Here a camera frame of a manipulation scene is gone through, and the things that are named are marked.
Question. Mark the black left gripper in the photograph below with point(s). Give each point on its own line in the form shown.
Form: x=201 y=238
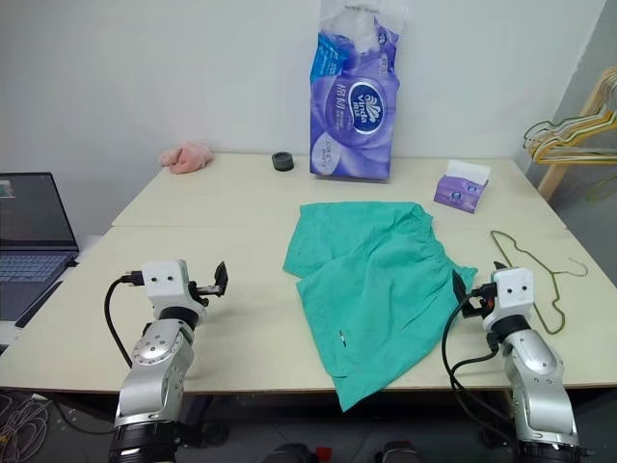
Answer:
x=206 y=291

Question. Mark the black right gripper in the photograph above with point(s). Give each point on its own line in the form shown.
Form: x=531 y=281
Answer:
x=477 y=301

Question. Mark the green shorts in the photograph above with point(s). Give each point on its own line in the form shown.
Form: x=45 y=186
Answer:
x=376 y=289

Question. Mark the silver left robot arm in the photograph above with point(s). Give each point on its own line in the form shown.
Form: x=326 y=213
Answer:
x=154 y=366

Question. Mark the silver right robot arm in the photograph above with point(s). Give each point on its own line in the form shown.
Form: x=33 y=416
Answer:
x=535 y=381

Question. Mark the small purple tissue pack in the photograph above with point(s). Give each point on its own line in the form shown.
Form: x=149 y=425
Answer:
x=458 y=193

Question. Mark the pink fluffy cloth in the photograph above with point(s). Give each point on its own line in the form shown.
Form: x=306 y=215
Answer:
x=188 y=156

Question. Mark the black tape roll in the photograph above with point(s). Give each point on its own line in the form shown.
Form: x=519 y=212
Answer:
x=283 y=162

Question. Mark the wooden clothes rack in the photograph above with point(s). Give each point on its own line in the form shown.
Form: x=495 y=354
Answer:
x=559 y=173

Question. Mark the dark rounded shape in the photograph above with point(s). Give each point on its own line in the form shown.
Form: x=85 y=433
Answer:
x=407 y=452

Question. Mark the grey laptop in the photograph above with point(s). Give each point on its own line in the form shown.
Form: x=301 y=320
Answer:
x=34 y=231

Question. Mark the purple tissue multipack bag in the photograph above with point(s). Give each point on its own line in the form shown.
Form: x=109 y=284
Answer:
x=356 y=111

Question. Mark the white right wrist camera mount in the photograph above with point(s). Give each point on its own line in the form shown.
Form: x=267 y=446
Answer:
x=513 y=294

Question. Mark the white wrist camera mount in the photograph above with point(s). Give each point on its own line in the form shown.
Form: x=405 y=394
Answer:
x=513 y=294
x=166 y=284

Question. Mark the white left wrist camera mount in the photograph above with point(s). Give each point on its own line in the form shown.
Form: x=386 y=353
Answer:
x=166 y=284

